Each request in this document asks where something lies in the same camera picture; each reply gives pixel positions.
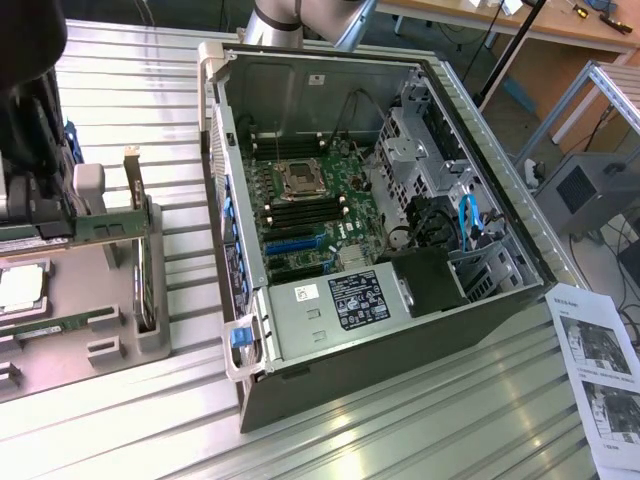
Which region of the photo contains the grey computer box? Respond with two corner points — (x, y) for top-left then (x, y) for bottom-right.
(533, 152), (640, 237)

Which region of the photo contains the aluminium profile frame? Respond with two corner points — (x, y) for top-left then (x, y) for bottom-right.
(528, 59), (640, 167)

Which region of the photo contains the black expansion slot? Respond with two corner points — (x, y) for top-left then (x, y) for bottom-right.
(269, 262), (331, 285)

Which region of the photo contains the black RAM slot bank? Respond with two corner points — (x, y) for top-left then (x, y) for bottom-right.
(263, 192), (350, 227)
(251, 130), (330, 162)

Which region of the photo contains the green RAM stick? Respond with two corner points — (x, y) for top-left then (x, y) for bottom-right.
(0, 311), (114, 342)

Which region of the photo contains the grey parts rack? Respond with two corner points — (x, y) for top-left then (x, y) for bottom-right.
(0, 163), (172, 407)

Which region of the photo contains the printed paper instruction sheet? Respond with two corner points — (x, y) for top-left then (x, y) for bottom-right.
(543, 281), (640, 474)

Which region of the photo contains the silver disk drive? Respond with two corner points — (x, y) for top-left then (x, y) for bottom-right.
(131, 234), (157, 335)

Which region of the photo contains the silver CPU chip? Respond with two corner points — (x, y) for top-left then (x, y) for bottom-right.
(0, 264), (50, 314)

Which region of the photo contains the CPU socket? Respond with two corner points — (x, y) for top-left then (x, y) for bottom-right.
(277, 158), (329, 203)

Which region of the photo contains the wooden desk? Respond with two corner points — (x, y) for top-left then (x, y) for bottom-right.
(373, 0), (640, 57)

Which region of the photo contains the grey power supply unit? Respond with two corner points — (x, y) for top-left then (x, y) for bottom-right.
(263, 263), (417, 364)

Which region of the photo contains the metal disk bay cage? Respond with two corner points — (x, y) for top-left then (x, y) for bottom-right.
(373, 103), (482, 202)

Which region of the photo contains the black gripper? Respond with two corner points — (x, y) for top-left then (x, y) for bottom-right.
(0, 0), (69, 95)

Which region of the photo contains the black stand pole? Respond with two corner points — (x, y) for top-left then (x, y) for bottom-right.
(478, 0), (540, 109)

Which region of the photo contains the open black PC case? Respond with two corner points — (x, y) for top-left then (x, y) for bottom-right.
(197, 40), (560, 434)

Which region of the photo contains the blue SATA wire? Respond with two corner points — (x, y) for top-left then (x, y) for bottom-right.
(456, 192), (485, 254)

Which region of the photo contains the green motherboard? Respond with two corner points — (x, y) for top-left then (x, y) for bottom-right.
(243, 133), (387, 290)

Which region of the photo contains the black wire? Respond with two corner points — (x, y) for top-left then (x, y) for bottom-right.
(338, 88), (387, 140)

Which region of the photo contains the black hand tool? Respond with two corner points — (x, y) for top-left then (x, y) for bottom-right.
(598, 13), (632, 35)

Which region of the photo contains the blue expansion slot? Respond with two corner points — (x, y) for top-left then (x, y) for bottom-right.
(264, 233), (327, 257)

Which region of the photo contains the black graphics card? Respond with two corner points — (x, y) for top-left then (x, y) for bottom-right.
(0, 69), (154, 252)

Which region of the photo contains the black plastic air shroud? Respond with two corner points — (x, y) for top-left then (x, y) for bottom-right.
(374, 246), (470, 310)

